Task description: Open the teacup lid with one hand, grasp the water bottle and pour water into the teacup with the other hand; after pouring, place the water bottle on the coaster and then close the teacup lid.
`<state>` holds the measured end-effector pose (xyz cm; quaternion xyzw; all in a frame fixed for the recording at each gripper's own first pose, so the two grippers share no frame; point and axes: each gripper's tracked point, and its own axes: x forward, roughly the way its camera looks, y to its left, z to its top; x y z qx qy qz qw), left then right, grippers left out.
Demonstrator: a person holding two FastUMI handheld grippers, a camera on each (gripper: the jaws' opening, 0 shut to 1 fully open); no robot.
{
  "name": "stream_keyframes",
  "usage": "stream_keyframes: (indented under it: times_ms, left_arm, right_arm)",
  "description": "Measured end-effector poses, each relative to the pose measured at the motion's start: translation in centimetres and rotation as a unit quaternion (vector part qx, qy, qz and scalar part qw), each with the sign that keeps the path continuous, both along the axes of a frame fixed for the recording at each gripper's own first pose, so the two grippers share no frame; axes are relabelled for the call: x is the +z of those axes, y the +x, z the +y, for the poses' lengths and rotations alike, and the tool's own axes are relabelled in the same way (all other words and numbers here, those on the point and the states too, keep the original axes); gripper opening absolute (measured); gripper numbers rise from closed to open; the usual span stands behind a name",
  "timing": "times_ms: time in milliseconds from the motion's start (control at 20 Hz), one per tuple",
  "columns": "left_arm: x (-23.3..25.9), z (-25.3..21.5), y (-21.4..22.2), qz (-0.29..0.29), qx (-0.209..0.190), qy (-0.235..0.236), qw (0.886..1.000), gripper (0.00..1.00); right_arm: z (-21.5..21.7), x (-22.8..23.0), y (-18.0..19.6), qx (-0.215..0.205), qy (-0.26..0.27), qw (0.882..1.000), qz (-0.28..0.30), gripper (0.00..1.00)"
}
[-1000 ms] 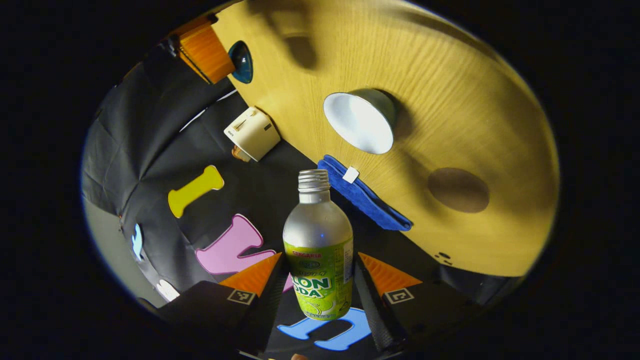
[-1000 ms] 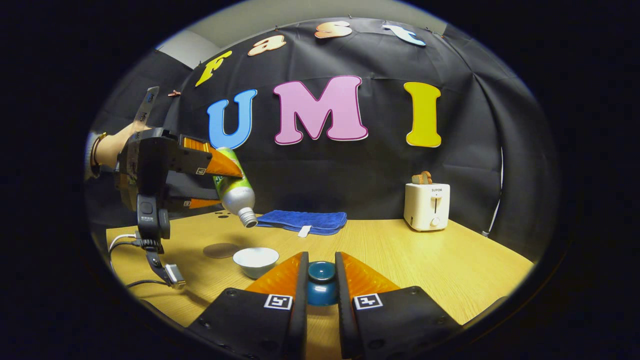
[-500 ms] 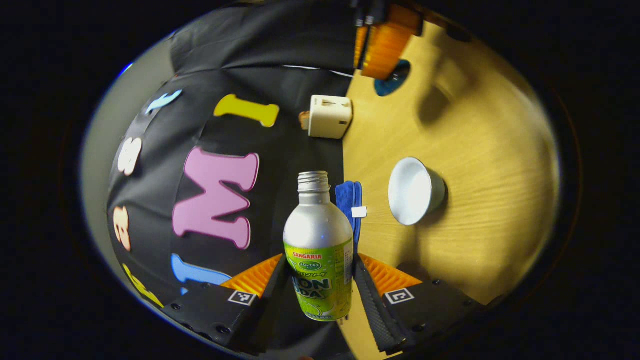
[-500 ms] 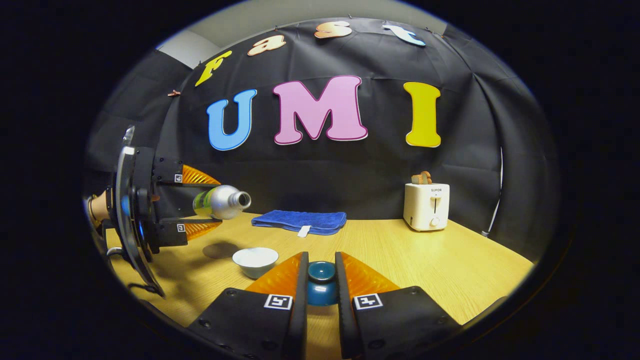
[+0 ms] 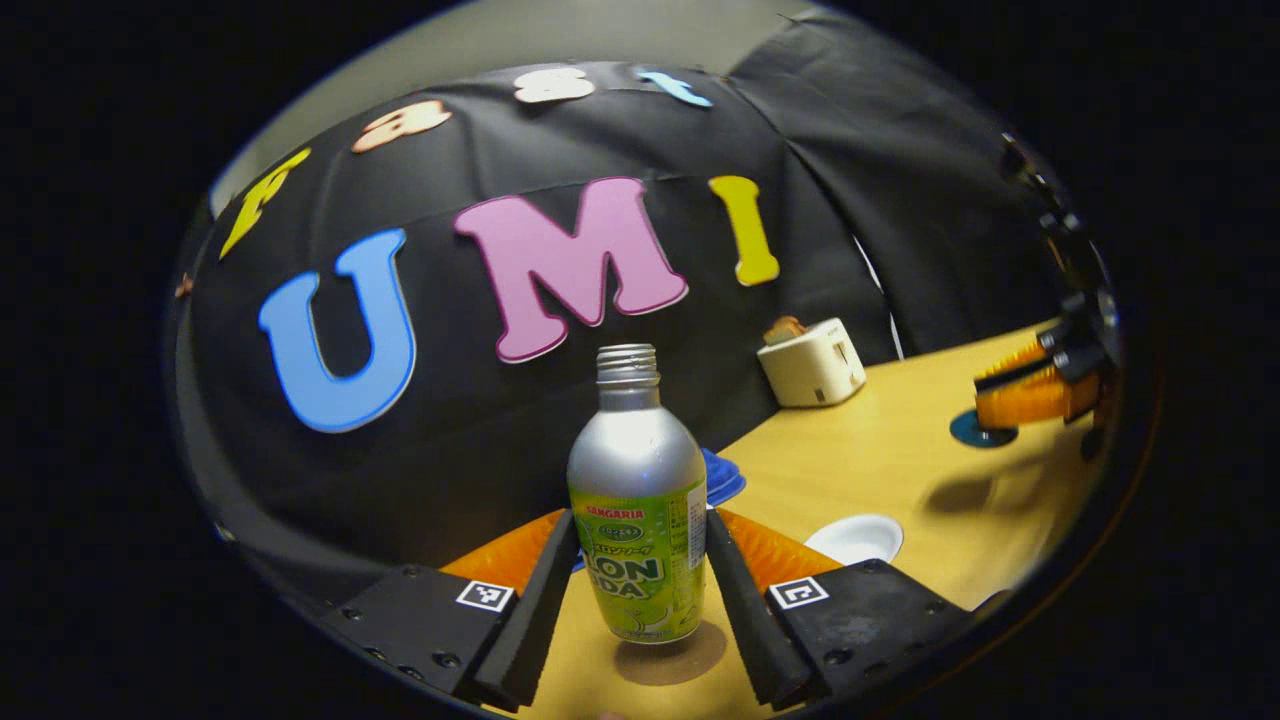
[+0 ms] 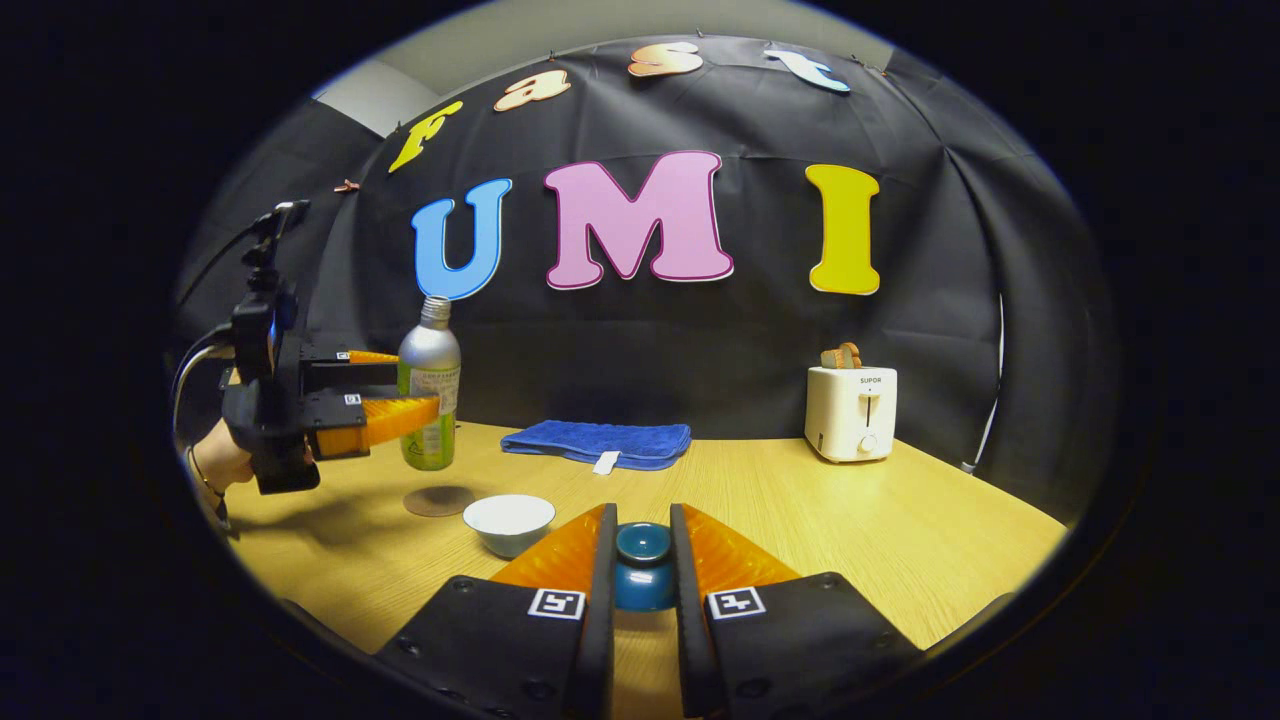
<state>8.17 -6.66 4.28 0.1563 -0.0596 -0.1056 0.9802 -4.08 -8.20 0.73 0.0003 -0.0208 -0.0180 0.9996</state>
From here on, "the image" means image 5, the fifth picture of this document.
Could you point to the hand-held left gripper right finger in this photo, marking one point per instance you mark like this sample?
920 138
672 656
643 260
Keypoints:
745 620

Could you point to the bread slice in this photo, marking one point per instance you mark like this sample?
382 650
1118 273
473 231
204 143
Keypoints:
785 329

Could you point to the round cork coaster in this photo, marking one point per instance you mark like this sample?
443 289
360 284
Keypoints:
690 655

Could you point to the teal teacup lid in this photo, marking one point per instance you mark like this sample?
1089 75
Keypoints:
982 432

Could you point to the black tripod stand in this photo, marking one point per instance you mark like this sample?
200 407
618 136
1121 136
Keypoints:
1062 225

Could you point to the white toaster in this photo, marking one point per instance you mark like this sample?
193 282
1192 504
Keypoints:
815 368

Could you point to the silver green water bottle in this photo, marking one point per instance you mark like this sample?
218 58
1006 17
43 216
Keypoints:
635 500

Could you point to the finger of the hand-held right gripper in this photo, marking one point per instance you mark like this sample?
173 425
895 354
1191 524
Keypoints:
1015 365
1035 400

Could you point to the red clip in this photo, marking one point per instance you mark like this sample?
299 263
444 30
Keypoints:
184 286

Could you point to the teal teacup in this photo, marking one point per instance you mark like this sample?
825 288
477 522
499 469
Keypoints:
858 538

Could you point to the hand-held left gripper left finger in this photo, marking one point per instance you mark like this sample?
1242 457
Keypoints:
540 610

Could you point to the blue folded towel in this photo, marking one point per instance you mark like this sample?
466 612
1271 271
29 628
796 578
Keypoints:
722 478

